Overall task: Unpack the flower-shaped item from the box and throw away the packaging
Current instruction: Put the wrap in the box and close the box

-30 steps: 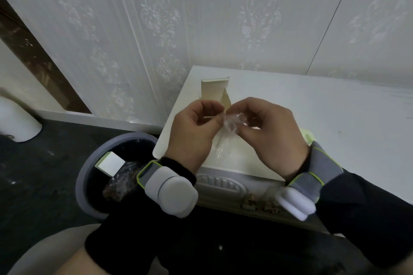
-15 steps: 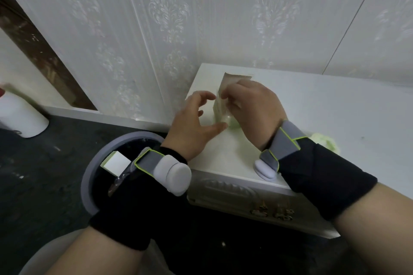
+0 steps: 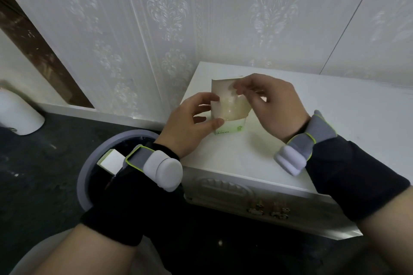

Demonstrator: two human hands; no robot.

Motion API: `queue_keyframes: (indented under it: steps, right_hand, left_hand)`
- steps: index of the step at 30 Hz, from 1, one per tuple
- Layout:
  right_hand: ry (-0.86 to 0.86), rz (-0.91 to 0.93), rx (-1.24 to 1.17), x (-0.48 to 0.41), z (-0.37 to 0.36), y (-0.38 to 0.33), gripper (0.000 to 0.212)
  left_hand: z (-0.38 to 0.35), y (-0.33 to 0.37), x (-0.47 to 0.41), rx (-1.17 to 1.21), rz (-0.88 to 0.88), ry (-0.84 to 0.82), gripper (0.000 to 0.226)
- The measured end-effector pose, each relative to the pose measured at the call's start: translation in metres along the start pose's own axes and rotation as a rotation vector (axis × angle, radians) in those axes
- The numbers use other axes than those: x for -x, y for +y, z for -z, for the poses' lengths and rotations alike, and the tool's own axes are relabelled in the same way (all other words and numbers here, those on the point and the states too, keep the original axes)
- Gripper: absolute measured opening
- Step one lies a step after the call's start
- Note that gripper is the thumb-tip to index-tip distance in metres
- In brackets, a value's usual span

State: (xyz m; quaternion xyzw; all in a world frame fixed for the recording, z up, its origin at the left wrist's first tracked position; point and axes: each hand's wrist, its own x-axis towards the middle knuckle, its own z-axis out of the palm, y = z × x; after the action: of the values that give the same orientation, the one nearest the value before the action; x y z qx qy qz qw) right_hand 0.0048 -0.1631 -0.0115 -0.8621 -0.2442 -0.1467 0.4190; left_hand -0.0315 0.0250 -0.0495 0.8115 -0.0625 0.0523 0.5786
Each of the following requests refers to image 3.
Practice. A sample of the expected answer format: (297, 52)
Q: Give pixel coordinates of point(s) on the white right wrist tracker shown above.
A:
(300, 149)

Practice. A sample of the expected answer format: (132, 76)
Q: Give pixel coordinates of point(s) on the white bedside cabinet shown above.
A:
(338, 117)

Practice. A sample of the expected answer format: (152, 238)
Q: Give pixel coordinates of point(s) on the person's left forearm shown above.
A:
(122, 207)

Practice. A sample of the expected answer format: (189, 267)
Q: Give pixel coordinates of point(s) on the small white box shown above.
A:
(111, 162)

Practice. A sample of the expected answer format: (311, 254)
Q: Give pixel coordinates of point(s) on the white paper packet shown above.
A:
(230, 107)

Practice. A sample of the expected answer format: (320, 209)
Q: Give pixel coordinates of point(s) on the person's light grey trousers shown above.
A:
(38, 254)

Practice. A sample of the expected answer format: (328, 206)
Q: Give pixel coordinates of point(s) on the person's right thumb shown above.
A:
(252, 101)

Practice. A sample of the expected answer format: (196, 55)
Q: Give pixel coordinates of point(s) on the white left wrist tracker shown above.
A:
(161, 166)

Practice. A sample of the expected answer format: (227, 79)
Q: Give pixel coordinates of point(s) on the person's right hand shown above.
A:
(279, 107)

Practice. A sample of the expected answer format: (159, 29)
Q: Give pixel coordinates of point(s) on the white wrist tracker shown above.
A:
(300, 149)
(161, 166)

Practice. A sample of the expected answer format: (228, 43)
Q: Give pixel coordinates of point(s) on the white plastic container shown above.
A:
(17, 113)

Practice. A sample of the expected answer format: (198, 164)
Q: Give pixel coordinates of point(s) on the person's left hand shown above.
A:
(180, 126)

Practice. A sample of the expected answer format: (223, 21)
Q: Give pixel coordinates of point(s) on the grey round waste bin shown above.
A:
(87, 175)

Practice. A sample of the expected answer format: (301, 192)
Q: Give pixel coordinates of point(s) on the brown wooden door frame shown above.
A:
(42, 52)

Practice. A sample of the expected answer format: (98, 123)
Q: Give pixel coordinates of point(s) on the person's left thumb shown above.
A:
(211, 124)

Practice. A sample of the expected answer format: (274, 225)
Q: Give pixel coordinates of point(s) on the person's right forearm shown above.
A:
(361, 187)

